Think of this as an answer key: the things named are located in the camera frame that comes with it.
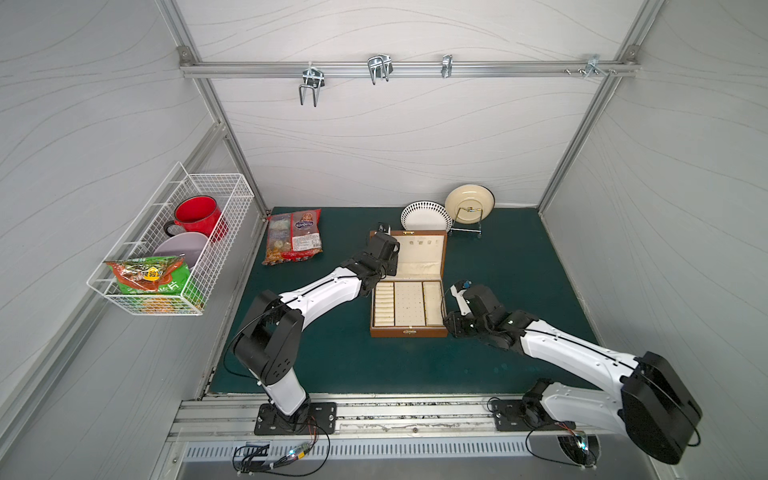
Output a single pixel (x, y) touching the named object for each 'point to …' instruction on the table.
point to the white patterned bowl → (425, 215)
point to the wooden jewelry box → (412, 302)
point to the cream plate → (471, 203)
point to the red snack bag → (293, 237)
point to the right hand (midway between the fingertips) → (447, 318)
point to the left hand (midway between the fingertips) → (388, 254)
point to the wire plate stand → (469, 220)
